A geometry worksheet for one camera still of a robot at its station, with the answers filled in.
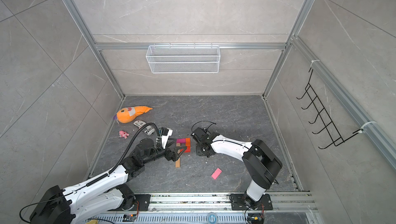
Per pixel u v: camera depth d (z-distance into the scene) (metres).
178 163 0.86
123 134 0.95
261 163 0.46
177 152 0.67
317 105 0.72
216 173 0.82
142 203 0.73
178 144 0.92
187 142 0.93
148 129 0.97
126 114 0.98
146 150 0.61
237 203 0.73
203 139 0.68
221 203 0.75
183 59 1.01
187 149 0.73
